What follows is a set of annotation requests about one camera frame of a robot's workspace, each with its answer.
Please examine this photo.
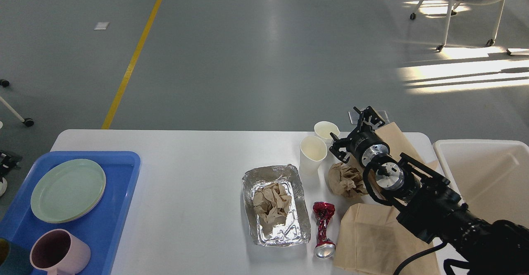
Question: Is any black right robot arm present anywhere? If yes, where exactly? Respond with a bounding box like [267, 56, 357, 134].
[329, 107, 529, 275]

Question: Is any rear brown paper bag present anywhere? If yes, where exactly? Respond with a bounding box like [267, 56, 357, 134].
[347, 122, 438, 193]

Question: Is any aluminium foil tray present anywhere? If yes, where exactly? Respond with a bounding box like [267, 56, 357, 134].
[242, 164, 311, 247]

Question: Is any light green plate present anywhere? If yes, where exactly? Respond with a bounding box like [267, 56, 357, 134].
[30, 159, 107, 224]

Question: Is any pink mug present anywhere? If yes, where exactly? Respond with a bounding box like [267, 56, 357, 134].
[29, 229, 91, 275]

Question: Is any metal floor socket plate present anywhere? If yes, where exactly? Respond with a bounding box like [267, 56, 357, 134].
[348, 110, 392, 125]

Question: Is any front white paper cup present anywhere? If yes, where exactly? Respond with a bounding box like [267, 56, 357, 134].
[299, 136, 327, 175]

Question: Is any white plastic bin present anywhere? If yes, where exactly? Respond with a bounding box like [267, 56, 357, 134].
[433, 139, 529, 227]

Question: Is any yellow plate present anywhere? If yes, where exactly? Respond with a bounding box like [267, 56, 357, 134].
[47, 192, 105, 224]

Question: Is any crumpled brown paper ball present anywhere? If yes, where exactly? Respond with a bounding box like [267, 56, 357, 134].
[326, 163, 368, 199]

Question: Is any white paper cup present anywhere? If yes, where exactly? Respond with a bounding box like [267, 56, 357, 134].
[314, 121, 341, 146]
[299, 136, 327, 175]

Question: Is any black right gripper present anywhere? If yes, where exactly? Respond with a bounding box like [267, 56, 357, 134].
[329, 106, 391, 167]

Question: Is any teal cup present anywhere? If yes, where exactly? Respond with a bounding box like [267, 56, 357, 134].
[0, 238, 33, 275]

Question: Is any rear white paper cup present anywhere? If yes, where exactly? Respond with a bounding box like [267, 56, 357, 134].
[314, 121, 341, 146]

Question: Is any white chair leg with caster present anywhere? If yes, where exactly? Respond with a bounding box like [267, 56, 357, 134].
[0, 79, 35, 127]

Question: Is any front brown paper bag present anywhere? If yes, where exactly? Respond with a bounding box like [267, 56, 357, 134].
[333, 203, 433, 275]

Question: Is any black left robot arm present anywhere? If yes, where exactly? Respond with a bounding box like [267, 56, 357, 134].
[0, 150, 23, 178]

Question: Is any brown paper bag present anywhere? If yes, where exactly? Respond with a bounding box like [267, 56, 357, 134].
[347, 122, 438, 193]
[333, 203, 433, 275]

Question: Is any crushed red can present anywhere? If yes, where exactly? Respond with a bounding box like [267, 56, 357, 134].
[312, 201, 336, 259]

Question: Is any crumpled brown paper in tray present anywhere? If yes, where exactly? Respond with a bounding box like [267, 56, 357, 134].
[253, 183, 292, 225]

